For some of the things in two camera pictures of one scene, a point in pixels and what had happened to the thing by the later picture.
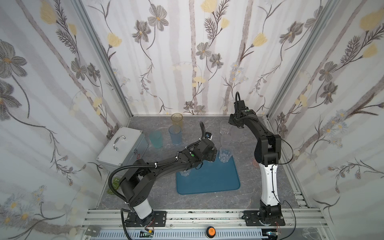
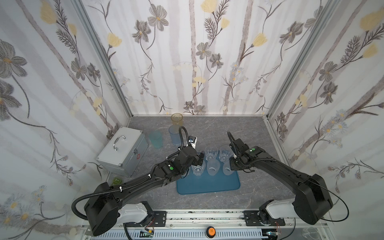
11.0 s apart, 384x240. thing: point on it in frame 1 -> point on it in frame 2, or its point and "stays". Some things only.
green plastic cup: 156,138 stays
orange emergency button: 210,232 stays
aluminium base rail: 203,224 stays
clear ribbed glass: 225,153 stays
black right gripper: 234,119 -> 235,162
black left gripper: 212,151 -> 197,159
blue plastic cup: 175,131 stays
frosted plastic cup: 225,139 -> 213,167
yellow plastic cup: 177,119 stays
